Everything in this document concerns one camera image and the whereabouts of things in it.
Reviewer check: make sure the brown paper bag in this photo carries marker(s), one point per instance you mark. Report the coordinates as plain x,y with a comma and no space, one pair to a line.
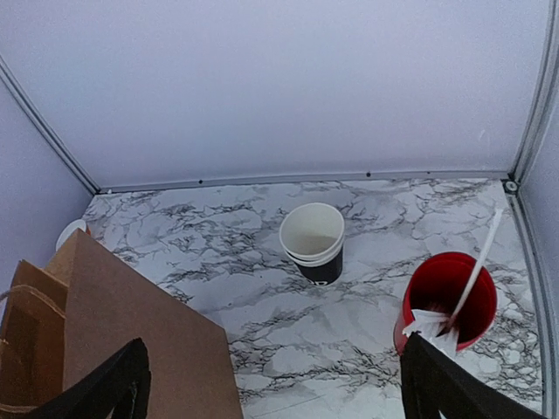
63,321

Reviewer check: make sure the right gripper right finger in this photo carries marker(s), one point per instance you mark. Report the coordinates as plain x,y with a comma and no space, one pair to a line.
434,386

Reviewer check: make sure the stack of paper cups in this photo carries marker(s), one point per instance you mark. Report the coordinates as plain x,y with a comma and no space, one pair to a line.
312,236

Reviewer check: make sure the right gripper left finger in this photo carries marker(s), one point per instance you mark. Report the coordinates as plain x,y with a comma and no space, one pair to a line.
117,388

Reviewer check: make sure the right aluminium frame post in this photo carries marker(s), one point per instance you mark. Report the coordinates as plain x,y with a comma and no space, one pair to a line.
543,102

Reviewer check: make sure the red cylindrical holder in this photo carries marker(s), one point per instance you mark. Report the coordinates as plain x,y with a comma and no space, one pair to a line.
438,282

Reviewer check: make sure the aluminium frame post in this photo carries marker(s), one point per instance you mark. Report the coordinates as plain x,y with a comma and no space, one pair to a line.
543,102
46,131

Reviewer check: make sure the left aluminium frame post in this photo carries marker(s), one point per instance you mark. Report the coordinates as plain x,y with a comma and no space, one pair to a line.
46,131

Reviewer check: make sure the white straw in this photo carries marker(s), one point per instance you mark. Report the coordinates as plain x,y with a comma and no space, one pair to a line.
477,266

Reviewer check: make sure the white and orange bowl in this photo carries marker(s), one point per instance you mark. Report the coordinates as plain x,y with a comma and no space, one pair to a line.
79,224

